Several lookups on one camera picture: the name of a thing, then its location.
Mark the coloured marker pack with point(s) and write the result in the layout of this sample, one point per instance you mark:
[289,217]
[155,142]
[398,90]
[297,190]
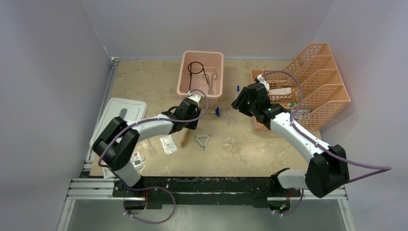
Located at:
[301,114]

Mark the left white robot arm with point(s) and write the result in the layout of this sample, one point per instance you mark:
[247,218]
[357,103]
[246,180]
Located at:
[115,145]

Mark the white clay triangle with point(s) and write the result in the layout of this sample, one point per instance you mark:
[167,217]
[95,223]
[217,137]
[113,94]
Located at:
[202,140]

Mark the brown test tube brush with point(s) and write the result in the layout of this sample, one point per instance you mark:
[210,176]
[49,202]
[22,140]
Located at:
[186,138]

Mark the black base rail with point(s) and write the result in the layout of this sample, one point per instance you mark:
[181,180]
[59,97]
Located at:
[258,192]

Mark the spatula with blue clip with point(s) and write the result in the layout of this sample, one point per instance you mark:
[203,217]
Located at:
[213,112]

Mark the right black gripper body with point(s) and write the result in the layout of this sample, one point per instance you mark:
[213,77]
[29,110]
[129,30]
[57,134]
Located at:
[244,105]

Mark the aluminium frame rail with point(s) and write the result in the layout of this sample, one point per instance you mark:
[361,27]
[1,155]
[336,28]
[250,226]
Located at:
[97,188]

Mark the pink plastic bin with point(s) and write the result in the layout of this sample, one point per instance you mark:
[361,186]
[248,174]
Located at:
[213,63]

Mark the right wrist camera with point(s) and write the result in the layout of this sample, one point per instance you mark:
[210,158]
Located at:
[260,79]

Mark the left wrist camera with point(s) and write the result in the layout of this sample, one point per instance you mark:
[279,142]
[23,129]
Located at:
[194,97]

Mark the white plastic bin lid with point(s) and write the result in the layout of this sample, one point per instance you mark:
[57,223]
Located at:
[128,110]

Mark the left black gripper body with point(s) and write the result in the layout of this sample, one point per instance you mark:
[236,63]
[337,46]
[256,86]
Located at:
[190,124]

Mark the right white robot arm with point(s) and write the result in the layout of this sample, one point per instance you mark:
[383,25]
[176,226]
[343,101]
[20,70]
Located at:
[326,171]

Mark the orange mesh file organizer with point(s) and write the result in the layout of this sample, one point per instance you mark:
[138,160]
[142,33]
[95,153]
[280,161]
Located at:
[316,84]

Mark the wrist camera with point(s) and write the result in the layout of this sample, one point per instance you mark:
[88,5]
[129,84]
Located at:
[194,97]
[260,79]

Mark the black wire tripod stand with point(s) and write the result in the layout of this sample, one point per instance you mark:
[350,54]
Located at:
[189,67]

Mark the small white packet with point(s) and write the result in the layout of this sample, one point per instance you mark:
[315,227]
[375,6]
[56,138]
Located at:
[168,144]

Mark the blister pack with label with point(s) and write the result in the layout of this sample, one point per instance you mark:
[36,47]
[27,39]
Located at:
[136,160]

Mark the metal crucible tongs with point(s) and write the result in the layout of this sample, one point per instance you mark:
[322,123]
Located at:
[214,76]

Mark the small clear glass funnel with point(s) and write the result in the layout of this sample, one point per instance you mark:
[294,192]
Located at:
[230,119]

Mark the clear glass beaker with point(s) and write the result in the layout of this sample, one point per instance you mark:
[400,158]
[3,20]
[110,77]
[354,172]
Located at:
[229,144]

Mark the white box in organizer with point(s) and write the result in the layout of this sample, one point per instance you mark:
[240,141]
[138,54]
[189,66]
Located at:
[282,91]

